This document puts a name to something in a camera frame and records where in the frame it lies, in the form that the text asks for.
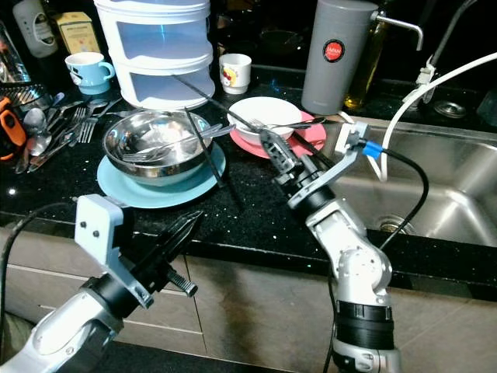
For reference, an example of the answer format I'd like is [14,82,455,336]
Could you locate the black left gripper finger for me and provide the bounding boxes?
[157,216,206,276]
[146,211,201,271]

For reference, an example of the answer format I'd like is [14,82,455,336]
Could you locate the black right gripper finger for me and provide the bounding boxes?
[283,141,311,178]
[261,128,296,173]

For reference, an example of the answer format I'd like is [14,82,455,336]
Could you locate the light blue plate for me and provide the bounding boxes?
[97,144,228,209]

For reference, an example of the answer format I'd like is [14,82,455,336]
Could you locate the pink plate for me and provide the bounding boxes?
[229,113,327,160]

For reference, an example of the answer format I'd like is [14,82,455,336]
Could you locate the white bowl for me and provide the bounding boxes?
[227,96,304,146]

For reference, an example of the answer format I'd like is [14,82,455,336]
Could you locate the black chopstick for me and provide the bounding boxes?
[172,74,269,134]
[185,107,245,211]

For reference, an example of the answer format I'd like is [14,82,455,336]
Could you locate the white printed cup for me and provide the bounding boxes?
[218,54,252,95]

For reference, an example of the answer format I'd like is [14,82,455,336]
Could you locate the brown cabinet front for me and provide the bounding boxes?
[0,225,497,373]

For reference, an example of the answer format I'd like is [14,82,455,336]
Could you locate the steel fork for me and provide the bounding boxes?
[74,99,119,145]
[120,131,214,164]

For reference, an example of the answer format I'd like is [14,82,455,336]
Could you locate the sink drain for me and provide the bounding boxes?
[377,216,410,235]

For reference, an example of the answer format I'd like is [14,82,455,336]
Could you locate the yellow oil bottle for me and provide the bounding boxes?
[344,12,389,110]

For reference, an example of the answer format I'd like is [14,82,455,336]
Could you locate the black bowl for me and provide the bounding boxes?
[260,30,304,55]

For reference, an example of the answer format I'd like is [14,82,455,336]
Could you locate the round steel counter fitting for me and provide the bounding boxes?
[431,99,471,120]

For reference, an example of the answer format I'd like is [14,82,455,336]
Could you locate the steel sink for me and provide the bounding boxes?
[326,117,497,248]

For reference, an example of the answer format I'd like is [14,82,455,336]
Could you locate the white stacked container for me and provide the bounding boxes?
[93,0,216,111]

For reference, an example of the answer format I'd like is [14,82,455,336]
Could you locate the chrome tap spout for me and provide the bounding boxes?
[377,12,426,51]

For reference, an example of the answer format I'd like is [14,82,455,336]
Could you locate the blue mug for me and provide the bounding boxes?
[64,52,116,96]

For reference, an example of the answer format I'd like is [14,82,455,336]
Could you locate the orange black tool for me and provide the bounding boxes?
[0,97,19,162]

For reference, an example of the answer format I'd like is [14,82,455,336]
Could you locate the yellow box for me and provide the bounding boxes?
[53,12,100,55]

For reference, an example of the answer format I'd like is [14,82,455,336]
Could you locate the grey bottle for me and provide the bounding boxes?
[12,0,60,59]

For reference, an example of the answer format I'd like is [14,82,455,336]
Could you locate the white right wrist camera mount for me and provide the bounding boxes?
[287,120,385,212]

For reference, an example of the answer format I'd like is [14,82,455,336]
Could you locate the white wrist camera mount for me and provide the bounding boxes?
[75,194,155,310]
[287,120,385,212]

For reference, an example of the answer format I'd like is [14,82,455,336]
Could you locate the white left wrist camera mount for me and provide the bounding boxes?
[75,194,155,310]

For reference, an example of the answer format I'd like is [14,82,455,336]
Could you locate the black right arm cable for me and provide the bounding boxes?
[365,140,432,249]

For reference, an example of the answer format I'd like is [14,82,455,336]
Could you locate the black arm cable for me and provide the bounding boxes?
[0,200,80,327]
[365,140,432,249]

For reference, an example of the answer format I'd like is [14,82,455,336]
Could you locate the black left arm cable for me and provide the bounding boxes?
[0,200,80,327]

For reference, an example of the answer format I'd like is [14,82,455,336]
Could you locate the white hose clip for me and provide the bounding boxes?
[416,62,436,86]

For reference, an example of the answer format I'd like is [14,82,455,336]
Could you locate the white hose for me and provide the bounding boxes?
[338,51,497,183]

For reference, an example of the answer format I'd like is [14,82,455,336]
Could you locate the black flexible hose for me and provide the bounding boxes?
[426,0,480,69]

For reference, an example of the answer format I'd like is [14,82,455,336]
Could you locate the wire rack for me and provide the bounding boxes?
[0,80,47,110]

